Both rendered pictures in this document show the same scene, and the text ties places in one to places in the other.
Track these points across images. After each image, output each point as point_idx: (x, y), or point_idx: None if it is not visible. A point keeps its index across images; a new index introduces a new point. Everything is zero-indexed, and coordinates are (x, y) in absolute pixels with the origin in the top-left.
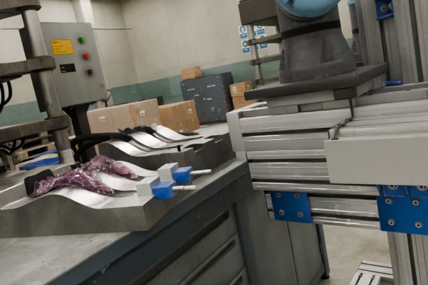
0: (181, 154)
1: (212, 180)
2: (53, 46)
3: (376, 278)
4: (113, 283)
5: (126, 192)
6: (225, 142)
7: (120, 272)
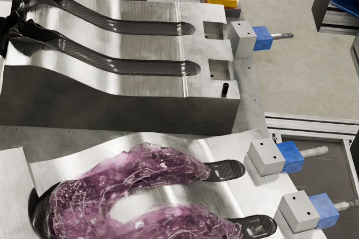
0: (234, 102)
1: (265, 129)
2: None
3: (278, 139)
4: None
5: (247, 219)
6: None
7: None
